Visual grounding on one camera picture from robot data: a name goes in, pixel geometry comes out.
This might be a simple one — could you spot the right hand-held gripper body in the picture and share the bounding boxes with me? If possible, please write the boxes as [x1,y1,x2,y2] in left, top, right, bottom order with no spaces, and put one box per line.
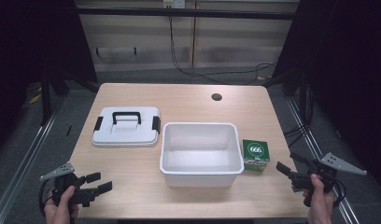
[288,152,368,194]

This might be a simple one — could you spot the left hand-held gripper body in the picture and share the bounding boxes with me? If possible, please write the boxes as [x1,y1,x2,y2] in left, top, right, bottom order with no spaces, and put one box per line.
[38,161,101,208]

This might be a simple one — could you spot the green cardboard box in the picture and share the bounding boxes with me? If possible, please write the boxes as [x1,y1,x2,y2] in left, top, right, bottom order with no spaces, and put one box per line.
[242,139,271,173]

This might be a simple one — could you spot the white lid with black handle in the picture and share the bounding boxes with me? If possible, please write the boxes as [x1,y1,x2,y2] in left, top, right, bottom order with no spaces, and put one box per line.
[92,106,162,148]

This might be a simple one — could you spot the white plastic storage bin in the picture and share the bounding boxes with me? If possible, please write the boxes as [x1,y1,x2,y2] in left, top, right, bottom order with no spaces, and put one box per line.
[159,121,245,188]

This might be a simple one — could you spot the person's left hand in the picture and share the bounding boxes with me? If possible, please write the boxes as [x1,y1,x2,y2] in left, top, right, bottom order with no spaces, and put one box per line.
[43,186,80,224]

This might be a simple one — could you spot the person's right hand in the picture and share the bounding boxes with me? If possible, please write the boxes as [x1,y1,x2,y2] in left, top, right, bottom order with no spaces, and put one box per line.
[303,173,334,224]

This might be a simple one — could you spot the black metal stand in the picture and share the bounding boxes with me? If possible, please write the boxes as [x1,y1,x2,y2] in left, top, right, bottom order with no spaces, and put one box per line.
[39,69,53,126]

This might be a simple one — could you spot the black curtain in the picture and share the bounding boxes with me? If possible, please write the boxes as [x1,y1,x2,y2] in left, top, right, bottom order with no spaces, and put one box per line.
[0,0,99,150]
[272,0,381,194]

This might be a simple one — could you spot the yellow floor tape piece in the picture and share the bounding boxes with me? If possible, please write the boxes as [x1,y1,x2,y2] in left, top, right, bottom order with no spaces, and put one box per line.
[28,88,43,105]

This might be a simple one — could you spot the black floor cables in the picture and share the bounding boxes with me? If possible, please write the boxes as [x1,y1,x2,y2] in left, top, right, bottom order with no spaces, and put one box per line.
[283,83,314,148]

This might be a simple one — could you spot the aluminium floor rail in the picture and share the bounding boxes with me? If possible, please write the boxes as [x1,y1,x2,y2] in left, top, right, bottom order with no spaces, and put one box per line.
[286,96,361,224]
[0,99,65,224]

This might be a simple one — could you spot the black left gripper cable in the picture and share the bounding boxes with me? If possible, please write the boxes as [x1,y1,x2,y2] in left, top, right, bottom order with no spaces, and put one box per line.
[38,178,56,217]

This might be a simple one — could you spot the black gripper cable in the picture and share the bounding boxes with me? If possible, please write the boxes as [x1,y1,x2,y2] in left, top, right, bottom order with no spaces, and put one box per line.
[332,178,347,208]
[38,178,56,217]

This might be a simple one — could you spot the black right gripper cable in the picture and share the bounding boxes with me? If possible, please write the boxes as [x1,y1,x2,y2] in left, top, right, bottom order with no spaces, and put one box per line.
[332,178,347,208]

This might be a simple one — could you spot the long black wall cable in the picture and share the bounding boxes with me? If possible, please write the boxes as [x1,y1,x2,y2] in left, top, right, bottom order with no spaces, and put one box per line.
[168,16,277,86]

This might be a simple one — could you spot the black horizontal frame bar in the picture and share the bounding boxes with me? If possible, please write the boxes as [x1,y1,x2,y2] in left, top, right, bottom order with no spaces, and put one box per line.
[76,7,301,21]

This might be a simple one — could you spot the white wall power outlet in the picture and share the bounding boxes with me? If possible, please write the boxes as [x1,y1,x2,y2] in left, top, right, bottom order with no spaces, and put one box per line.
[162,0,186,9]

